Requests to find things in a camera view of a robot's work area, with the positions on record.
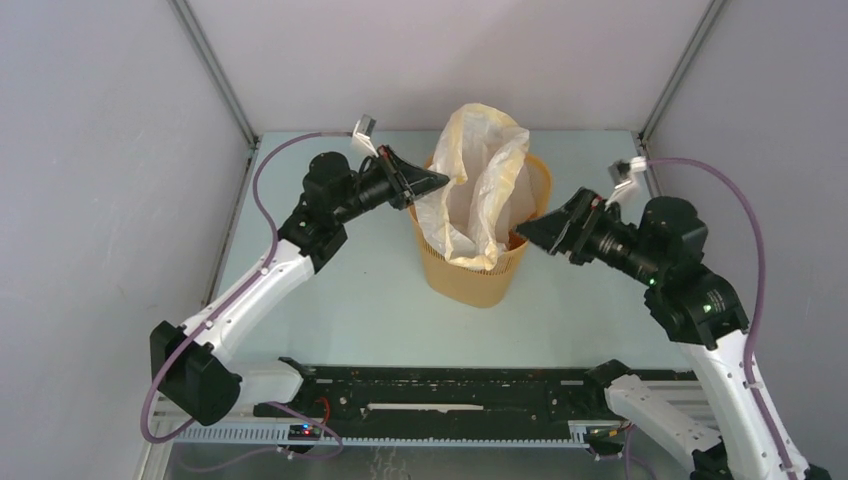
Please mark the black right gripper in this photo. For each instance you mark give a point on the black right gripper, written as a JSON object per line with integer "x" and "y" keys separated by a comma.
{"x": 568, "y": 227}

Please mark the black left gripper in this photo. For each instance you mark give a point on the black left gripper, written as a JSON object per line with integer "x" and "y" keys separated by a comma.
{"x": 405, "y": 180}

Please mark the translucent cream trash bag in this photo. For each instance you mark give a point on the translucent cream trash bag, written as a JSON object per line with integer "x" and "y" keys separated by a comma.
{"x": 483, "y": 152}

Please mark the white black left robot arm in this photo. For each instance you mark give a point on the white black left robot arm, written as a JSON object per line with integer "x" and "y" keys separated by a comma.
{"x": 192, "y": 363}

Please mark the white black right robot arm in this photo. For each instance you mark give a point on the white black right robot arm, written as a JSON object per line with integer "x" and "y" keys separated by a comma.
{"x": 702, "y": 314}

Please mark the orange slotted plastic trash bin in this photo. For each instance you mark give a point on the orange slotted plastic trash bin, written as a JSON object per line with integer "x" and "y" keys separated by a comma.
{"x": 484, "y": 289}

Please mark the small electronics board with leds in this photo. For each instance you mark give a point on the small electronics board with leds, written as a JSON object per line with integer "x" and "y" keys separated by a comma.
{"x": 304, "y": 432}

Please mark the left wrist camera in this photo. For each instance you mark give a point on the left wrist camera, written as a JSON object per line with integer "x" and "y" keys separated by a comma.
{"x": 361, "y": 136}

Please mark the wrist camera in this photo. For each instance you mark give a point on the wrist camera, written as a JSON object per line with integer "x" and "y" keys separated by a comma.
{"x": 625, "y": 175}
{"x": 361, "y": 136}

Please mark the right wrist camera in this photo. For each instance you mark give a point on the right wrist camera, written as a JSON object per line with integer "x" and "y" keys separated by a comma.
{"x": 625, "y": 175}

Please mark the aluminium frame post right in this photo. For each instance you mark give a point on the aluminium frame post right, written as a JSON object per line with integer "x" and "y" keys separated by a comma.
{"x": 697, "y": 40}

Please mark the aluminium frame post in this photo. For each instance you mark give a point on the aluminium frame post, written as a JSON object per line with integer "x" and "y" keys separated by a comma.
{"x": 200, "y": 42}
{"x": 697, "y": 40}

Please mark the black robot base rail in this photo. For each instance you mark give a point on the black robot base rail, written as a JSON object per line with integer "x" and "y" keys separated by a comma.
{"x": 536, "y": 407}

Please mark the aluminium frame post left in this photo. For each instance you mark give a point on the aluminium frame post left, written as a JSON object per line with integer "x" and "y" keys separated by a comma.
{"x": 200, "y": 42}

